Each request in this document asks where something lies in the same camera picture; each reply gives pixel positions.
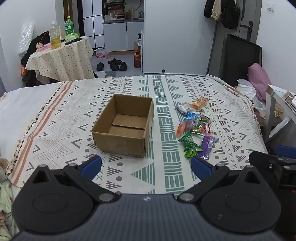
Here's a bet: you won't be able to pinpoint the patterned white blanket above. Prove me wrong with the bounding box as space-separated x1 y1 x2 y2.
7 74 270 195

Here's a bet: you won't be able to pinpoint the dark clothes on chair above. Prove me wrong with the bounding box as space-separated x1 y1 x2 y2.
21 31 50 87

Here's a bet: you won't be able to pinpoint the dark bottle on floor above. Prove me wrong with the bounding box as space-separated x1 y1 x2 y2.
134 43 141 68

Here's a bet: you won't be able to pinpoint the pink cartoon toy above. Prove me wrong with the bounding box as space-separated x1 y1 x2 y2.
36 42 51 53

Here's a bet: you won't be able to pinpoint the white kitchen cabinet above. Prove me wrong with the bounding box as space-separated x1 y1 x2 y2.
102 20 144 52

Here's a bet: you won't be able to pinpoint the round table with dotted tablecloth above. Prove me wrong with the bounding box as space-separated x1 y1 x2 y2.
25 36 95 82

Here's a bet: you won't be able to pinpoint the black flat panel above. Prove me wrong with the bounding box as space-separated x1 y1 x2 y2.
207 34 263 87

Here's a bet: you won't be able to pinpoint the yellow liquid bottle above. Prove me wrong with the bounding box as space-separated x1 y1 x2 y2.
48 21 62 49

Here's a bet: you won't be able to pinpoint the beige hanging garment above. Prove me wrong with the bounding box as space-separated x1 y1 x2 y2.
211 0 223 22

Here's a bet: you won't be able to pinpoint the purple snack packet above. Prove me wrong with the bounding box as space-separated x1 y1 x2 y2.
199 135 218 160

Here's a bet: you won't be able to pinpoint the pink water bottle pack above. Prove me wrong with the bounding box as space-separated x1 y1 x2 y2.
96 47 110 59

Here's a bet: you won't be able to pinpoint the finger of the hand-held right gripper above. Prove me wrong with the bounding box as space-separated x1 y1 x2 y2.
275 145 296 159
248 151 296 173

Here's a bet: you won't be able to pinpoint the blue snack packet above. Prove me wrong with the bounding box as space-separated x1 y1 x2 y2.
184 112 201 121

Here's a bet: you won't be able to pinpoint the black framed panelled door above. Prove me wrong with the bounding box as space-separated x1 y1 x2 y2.
76 0 103 49

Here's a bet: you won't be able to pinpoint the orange snack packet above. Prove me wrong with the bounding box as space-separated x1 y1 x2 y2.
176 121 192 137

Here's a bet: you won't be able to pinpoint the white side table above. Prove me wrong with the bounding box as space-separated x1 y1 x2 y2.
265 85 296 144

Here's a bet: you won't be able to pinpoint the kitchen shelf with items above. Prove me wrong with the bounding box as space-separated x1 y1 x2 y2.
103 0 144 22

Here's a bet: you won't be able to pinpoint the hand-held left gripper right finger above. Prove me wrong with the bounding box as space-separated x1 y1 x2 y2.
177 156 271 204

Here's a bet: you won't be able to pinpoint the brown cardboard box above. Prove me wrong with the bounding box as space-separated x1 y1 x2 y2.
92 94 154 159

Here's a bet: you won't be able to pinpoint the golden woven basket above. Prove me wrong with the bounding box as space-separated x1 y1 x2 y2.
274 102 285 118

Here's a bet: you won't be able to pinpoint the flat black device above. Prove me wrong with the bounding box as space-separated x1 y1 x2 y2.
64 37 84 45

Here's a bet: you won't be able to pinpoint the white plastic bag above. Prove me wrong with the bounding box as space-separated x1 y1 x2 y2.
237 78 266 110

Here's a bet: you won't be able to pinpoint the black hanging jacket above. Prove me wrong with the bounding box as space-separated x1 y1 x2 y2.
204 0 240 29

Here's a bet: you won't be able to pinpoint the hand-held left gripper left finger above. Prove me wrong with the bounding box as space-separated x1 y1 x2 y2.
23 156 121 204

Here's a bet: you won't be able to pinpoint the orange cracker packet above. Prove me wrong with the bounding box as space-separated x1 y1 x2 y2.
191 95 210 110

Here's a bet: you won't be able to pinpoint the white bedsheet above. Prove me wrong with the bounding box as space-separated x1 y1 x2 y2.
0 82 63 163

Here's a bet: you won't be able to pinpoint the white clear snack packet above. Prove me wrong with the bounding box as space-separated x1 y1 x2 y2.
175 102 192 114

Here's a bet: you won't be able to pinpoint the floral quilt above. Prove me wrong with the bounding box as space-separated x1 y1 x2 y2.
0 158 19 241

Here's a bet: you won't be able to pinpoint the green soda bottle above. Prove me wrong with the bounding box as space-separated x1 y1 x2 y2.
64 16 75 36

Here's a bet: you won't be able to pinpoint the red and green snack packet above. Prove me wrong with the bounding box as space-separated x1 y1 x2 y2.
191 123 211 135

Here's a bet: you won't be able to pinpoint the pink cloth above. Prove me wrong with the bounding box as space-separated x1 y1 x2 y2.
248 63 273 101

